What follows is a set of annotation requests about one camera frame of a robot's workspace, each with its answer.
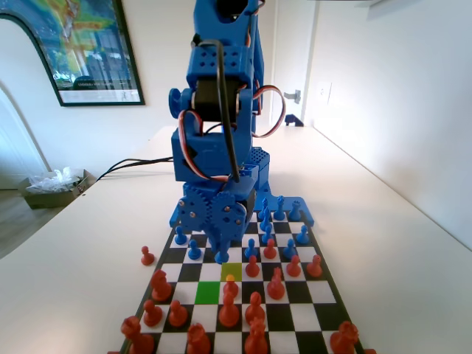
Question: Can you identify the red chess king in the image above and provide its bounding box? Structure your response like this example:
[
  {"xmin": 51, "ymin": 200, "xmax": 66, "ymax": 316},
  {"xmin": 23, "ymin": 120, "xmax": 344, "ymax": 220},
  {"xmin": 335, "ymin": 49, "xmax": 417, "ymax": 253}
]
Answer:
[{"xmin": 243, "ymin": 317, "xmax": 268, "ymax": 354}]

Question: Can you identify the red chess rook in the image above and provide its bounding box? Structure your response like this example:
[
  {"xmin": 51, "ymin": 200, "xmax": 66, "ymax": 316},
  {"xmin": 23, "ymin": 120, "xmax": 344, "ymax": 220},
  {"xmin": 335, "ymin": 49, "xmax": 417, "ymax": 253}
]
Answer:
[
  {"xmin": 330, "ymin": 320, "xmax": 361, "ymax": 354},
  {"xmin": 120, "ymin": 316, "xmax": 155, "ymax": 354}
]

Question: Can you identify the black and white chessboard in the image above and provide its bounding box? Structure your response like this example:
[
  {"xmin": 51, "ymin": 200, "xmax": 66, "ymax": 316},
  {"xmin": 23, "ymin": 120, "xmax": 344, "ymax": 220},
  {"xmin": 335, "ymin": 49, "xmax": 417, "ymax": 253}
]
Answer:
[{"xmin": 118, "ymin": 210, "xmax": 367, "ymax": 354}]

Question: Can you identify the clear plastic wrap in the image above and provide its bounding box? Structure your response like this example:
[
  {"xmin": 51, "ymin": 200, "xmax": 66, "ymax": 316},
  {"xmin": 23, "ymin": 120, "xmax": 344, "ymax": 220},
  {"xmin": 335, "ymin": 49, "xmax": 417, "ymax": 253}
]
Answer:
[{"xmin": 25, "ymin": 166, "xmax": 84, "ymax": 195}]

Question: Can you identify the brown cardboard box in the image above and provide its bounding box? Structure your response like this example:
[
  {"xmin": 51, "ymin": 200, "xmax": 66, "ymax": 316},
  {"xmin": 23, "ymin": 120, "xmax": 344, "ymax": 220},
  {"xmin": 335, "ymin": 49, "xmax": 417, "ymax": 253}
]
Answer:
[{"xmin": 18, "ymin": 167, "xmax": 97, "ymax": 210}]

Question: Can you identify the white door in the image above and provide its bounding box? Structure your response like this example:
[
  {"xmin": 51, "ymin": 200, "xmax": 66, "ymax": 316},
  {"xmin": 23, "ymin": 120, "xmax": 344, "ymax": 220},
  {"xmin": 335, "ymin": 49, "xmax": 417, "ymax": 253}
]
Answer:
[{"xmin": 271, "ymin": 0, "xmax": 318, "ymax": 128}]

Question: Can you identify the black framed map poster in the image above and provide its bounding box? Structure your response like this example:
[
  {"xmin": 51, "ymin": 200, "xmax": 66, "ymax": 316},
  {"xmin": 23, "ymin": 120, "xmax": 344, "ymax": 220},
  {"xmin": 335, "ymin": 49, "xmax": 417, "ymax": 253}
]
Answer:
[{"xmin": 0, "ymin": 0, "xmax": 147, "ymax": 108}]

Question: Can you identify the black camera cable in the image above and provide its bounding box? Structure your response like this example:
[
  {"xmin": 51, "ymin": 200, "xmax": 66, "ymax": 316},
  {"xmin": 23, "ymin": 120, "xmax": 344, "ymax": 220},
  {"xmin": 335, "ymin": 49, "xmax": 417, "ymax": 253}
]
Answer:
[{"xmin": 190, "ymin": 38, "xmax": 240, "ymax": 184}]

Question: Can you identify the red white servo wire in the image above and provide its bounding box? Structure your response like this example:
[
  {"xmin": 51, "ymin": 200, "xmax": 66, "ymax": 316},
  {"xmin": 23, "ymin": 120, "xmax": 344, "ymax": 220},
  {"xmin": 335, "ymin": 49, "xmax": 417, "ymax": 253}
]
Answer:
[
  {"xmin": 176, "ymin": 109, "xmax": 237, "ymax": 184},
  {"xmin": 250, "ymin": 84, "xmax": 287, "ymax": 139}
]

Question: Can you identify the black power cable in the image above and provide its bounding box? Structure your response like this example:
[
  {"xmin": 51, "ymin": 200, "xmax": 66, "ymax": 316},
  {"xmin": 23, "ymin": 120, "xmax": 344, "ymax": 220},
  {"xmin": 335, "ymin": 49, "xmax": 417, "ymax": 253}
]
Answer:
[
  {"xmin": 96, "ymin": 156, "xmax": 174, "ymax": 181},
  {"xmin": 101, "ymin": 159, "xmax": 174, "ymax": 178}
]

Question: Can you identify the blue base plate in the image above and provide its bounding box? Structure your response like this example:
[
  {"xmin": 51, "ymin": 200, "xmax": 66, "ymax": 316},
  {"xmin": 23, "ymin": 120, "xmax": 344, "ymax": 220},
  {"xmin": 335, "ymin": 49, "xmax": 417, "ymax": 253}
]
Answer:
[{"xmin": 168, "ymin": 187, "xmax": 316, "ymax": 228}]

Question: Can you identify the white light switch plate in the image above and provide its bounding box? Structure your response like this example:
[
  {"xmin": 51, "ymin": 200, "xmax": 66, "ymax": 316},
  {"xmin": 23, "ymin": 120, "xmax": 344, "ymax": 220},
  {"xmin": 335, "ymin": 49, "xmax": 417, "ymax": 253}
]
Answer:
[{"xmin": 317, "ymin": 80, "xmax": 333, "ymax": 108}]

